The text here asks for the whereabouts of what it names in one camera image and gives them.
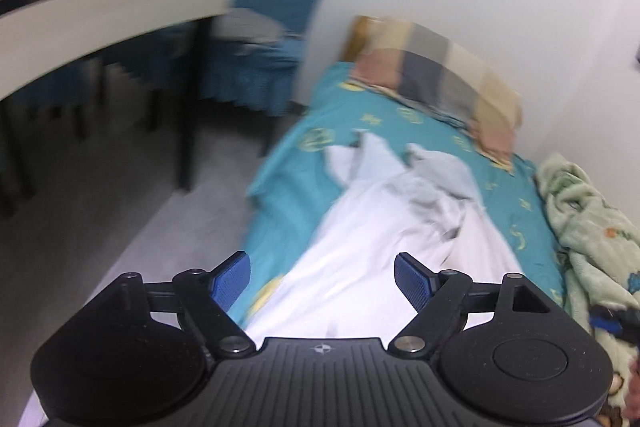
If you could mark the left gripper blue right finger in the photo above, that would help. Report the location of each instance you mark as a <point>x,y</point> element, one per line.
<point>443,302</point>

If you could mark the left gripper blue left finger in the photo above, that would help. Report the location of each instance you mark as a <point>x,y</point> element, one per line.
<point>201,300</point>

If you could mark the white garment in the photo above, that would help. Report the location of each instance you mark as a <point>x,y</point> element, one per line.
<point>426,204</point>

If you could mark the teal patterned bed sheet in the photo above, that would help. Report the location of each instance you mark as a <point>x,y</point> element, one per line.
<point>292,191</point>

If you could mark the green floral blanket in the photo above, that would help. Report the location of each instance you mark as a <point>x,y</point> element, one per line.
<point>599,254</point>

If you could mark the plaid pillow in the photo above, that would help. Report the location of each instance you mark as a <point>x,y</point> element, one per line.
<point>424,70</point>

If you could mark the grey cloth on chair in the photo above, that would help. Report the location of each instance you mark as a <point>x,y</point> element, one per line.
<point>246,30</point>

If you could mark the blue covered chair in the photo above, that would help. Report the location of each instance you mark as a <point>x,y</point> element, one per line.
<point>255,52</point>

